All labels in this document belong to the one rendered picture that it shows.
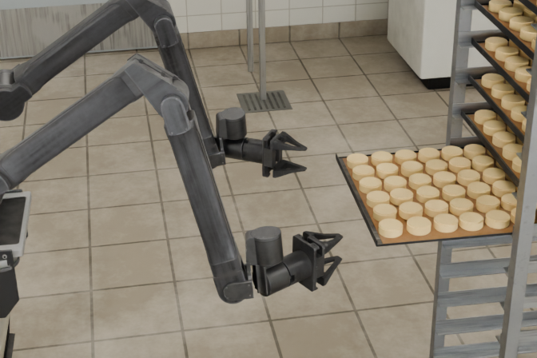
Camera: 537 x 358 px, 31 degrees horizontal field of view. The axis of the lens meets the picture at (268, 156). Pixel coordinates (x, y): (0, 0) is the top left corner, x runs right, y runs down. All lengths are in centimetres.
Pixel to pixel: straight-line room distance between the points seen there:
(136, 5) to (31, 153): 49
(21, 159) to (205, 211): 34
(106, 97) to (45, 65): 47
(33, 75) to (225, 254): 64
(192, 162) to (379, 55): 395
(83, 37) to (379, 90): 318
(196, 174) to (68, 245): 215
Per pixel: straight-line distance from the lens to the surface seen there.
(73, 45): 217
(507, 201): 216
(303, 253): 191
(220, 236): 182
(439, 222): 206
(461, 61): 234
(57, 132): 177
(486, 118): 233
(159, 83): 171
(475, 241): 257
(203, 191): 179
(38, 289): 366
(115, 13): 214
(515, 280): 210
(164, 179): 430
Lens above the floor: 201
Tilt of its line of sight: 27 degrees down
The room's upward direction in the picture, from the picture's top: 1 degrees counter-clockwise
